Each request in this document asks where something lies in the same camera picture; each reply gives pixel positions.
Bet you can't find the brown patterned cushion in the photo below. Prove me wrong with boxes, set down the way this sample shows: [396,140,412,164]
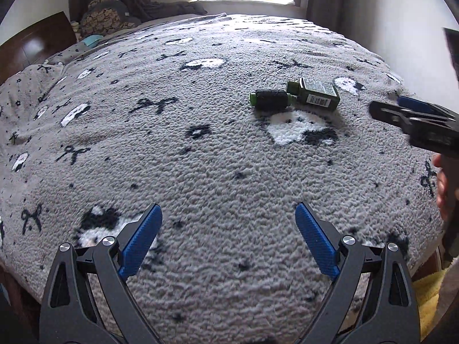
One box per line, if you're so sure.
[79,0,139,38]

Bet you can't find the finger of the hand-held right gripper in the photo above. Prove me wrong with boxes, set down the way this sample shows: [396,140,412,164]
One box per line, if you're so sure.
[397,95,459,120]
[369,100,459,140]

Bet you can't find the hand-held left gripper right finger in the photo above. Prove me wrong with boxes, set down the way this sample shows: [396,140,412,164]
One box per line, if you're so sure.
[295,202,421,344]

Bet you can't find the yellow fluffy rug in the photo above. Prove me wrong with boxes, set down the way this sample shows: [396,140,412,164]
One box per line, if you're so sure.
[412,269,443,344]

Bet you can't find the grey fleece blanket black print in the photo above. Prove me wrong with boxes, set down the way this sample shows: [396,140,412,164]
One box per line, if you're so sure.
[0,12,452,344]

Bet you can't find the person's right hand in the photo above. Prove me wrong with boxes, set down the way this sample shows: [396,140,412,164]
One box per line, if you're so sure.
[432,153,459,223]

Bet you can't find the black green bottle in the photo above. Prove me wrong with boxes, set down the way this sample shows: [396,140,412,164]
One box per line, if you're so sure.
[250,89,298,109]

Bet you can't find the wooden headboard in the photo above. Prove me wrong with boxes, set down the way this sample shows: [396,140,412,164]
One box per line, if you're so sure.
[0,11,77,85]

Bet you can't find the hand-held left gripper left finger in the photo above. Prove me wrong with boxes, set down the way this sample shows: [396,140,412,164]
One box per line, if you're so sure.
[39,203,164,344]

